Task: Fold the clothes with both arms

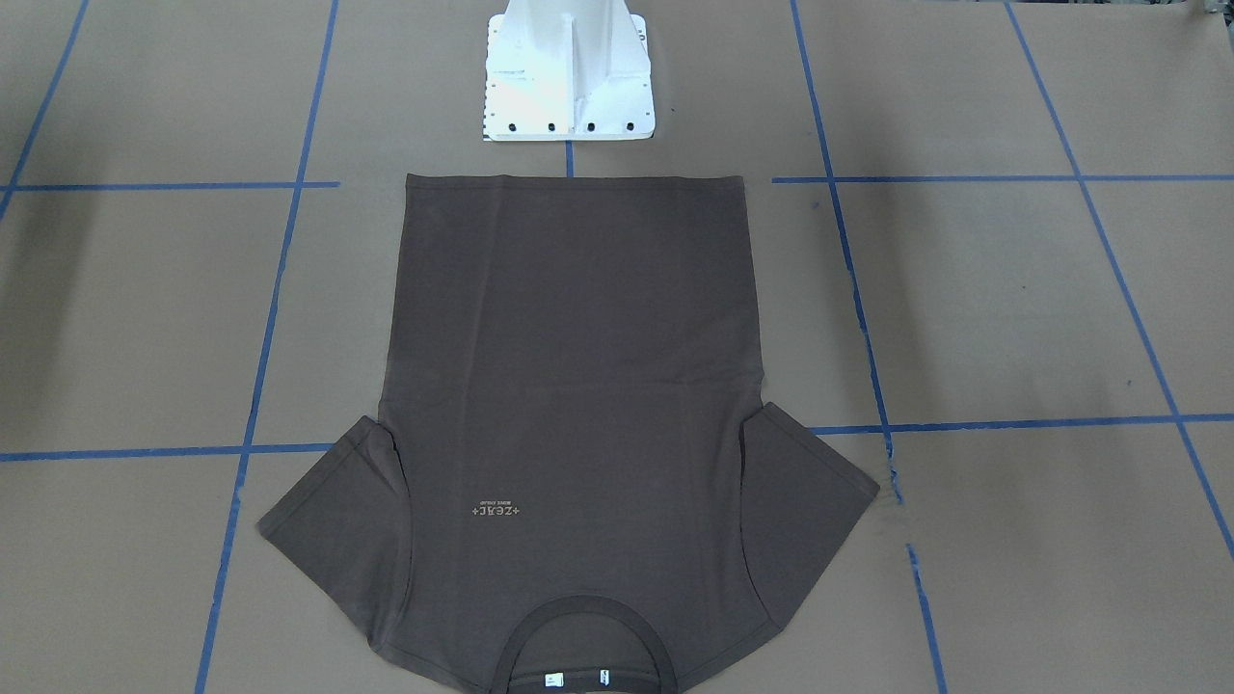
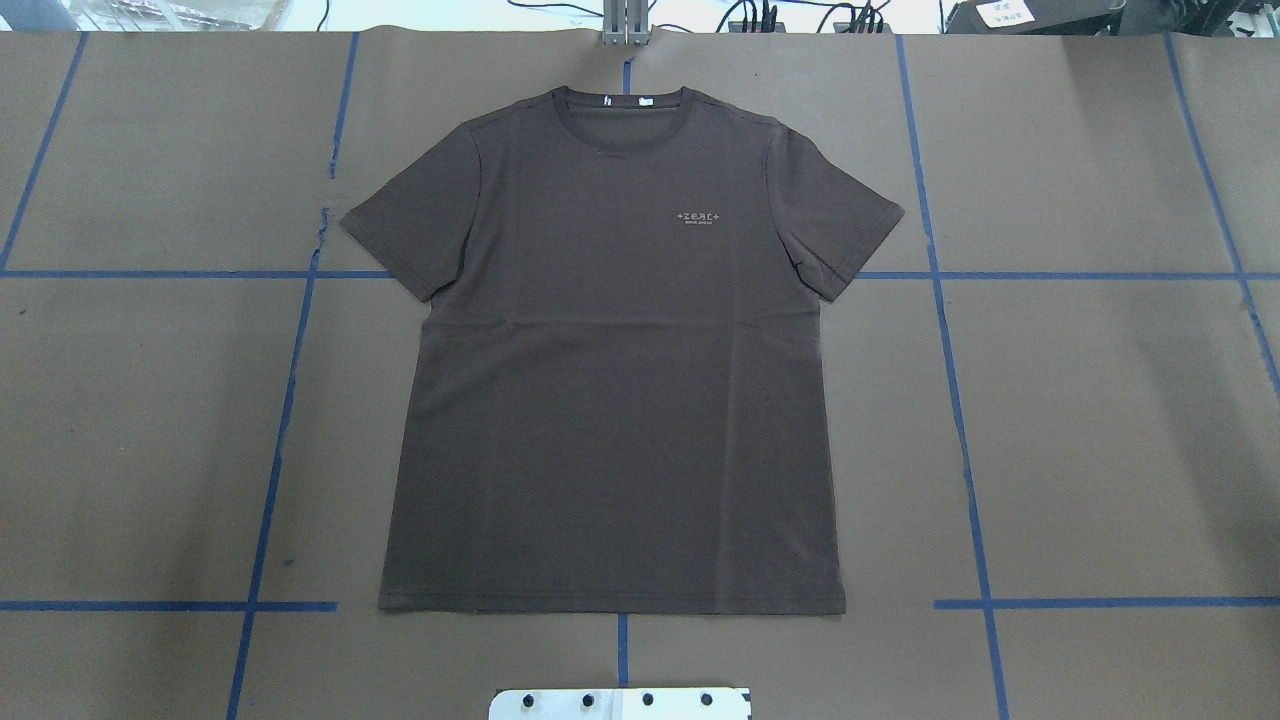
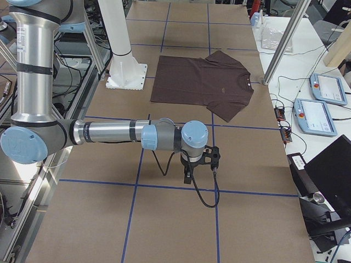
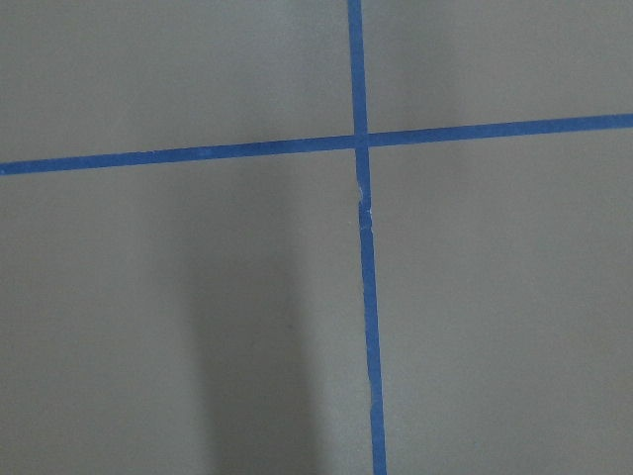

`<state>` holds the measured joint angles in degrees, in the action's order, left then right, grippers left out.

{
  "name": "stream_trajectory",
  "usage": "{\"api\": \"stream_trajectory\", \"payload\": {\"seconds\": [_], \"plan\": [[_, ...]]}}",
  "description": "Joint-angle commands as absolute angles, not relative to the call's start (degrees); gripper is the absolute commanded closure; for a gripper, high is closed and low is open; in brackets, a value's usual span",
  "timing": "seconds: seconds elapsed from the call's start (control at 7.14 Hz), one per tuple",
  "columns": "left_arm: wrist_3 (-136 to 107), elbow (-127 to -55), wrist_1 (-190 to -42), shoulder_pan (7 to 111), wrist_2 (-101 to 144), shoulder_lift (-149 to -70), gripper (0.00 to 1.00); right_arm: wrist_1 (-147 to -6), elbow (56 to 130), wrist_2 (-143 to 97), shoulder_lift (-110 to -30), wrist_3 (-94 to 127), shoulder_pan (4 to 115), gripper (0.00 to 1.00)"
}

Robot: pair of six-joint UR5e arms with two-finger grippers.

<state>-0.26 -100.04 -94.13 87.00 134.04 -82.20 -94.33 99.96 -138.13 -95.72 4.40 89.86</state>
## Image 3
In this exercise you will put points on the black stand bracket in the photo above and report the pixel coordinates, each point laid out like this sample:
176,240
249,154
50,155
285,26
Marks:
325,228

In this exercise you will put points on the orange electronics board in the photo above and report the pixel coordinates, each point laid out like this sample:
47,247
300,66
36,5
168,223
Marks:
285,135
280,114

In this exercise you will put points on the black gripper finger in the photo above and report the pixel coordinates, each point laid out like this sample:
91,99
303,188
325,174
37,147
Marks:
188,178

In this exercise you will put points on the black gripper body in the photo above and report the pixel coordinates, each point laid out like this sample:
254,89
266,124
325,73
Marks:
191,166

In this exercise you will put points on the black laptop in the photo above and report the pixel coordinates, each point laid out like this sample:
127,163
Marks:
330,172

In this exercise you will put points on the aluminium frame post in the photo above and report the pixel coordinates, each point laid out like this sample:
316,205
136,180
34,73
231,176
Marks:
288,33

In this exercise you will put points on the lower orange electronics board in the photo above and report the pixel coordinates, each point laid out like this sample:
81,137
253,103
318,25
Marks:
285,135

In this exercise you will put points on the aluminium side frame rail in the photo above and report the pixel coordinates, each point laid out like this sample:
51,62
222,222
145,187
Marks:
29,190

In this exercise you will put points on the blue teach pendant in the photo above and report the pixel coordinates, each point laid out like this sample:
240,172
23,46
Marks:
313,117
328,88

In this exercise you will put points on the wooden beam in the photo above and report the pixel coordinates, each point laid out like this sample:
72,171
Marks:
339,50

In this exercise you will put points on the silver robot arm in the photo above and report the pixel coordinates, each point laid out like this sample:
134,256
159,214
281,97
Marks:
35,133

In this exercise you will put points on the blue spray bottle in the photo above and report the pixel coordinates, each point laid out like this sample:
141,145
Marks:
255,19

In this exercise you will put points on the upper blue teach pendant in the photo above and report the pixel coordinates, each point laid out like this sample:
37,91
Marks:
328,88

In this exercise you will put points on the clear plastic tray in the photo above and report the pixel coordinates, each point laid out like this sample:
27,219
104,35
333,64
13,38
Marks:
271,38

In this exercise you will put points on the white pedestal column base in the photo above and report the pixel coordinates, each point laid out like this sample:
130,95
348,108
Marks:
125,72

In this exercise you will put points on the silver metal cup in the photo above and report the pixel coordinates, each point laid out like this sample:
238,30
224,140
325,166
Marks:
316,198

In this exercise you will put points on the brown t-shirt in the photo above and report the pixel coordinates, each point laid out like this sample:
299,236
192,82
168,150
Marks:
219,82

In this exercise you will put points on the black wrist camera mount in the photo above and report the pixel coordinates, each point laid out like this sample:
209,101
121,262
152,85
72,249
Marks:
211,156

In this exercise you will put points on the upper orange electronics board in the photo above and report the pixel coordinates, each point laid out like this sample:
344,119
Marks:
280,114

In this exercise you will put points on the lower blue teach pendant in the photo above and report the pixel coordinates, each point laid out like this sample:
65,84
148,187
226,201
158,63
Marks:
313,117

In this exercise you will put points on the black box with white label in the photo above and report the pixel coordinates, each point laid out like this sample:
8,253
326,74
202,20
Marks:
302,180

